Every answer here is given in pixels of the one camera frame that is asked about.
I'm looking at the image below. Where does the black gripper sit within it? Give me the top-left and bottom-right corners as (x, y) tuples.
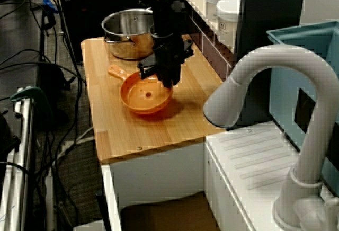
(137, 33), (194, 88)

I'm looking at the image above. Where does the orange plastic toy pan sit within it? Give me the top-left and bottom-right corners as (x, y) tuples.
(107, 64), (174, 116)

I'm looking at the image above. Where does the stainless steel pot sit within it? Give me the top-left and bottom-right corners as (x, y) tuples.
(101, 8), (157, 60)

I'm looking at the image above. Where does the white toy sink unit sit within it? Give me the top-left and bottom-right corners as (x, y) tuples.
(100, 121), (339, 231)

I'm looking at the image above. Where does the green clamp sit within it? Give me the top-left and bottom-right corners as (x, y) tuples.
(10, 86), (53, 126)

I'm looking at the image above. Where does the blue plastic bin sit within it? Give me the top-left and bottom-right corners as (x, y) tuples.
(266, 20), (339, 197)

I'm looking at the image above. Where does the grey toy faucet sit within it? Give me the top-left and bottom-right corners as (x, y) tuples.
(203, 43), (339, 231)

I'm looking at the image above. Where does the white cable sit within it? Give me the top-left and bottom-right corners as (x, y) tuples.
(51, 126), (95, 168)

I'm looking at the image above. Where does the black cable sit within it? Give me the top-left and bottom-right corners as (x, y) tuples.
(0, 61), (85, 83)

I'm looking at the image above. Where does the dark grey cabinet post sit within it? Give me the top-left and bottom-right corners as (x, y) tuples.
(236, 0), (307, 126)

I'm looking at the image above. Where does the aluminium frame rail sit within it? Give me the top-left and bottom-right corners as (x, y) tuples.
(0, 87), (37, 231)

